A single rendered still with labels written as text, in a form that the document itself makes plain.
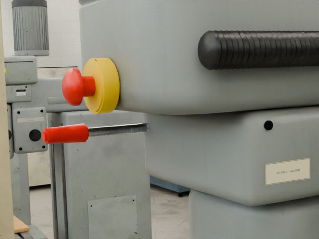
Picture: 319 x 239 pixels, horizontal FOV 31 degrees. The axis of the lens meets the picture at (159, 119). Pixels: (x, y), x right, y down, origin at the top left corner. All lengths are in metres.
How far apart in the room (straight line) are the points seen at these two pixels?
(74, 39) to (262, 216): 9.65
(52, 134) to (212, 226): 0.22
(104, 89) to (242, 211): 0.21
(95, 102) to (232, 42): 0.18
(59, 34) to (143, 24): 9.61
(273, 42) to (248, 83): 0.05
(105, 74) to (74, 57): 9.62
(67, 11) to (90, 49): 9.57
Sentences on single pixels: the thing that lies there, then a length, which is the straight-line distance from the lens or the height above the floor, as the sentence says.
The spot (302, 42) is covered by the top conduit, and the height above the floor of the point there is 1.80.
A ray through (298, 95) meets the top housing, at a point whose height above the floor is 1.74.
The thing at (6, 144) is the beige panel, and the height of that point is 1.51.
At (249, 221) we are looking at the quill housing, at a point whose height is 1.60.
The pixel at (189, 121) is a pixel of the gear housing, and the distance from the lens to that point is 0.67.
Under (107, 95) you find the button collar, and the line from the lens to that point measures 0.60.
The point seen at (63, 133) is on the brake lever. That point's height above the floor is 1.70.
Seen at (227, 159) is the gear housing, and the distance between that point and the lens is 0.61.
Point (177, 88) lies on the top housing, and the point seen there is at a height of 1.76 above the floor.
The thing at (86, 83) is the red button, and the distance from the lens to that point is 0.61.
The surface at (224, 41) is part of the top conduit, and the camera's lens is 0.51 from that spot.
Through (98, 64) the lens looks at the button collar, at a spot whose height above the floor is 1.78.
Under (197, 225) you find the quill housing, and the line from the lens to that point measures 0.75.
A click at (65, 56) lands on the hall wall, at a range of 10.17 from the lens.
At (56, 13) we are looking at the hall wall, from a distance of 10.18.
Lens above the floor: 1.77
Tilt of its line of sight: 5 degrees down
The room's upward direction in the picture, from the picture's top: 2 degrees counter-clockwise
